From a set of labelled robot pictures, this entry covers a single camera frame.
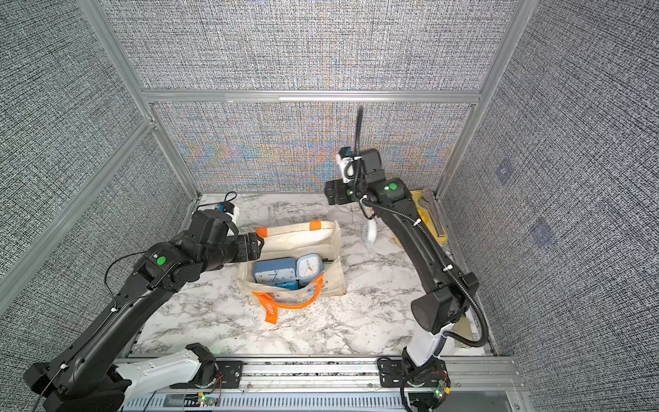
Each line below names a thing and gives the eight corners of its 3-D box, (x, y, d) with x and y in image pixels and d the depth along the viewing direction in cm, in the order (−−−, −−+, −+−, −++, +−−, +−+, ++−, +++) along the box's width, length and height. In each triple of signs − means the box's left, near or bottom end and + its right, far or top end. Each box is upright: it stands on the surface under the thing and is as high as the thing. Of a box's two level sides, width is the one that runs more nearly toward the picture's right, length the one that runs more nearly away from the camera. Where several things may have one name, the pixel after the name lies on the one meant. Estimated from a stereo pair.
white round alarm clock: (365, 248, 103) (368, 235, 96) (363, 233, 108) (366, 219, 101) (374, 248, 103) (378, 235, 96) (372, 233, 108) (375, 219, 101)
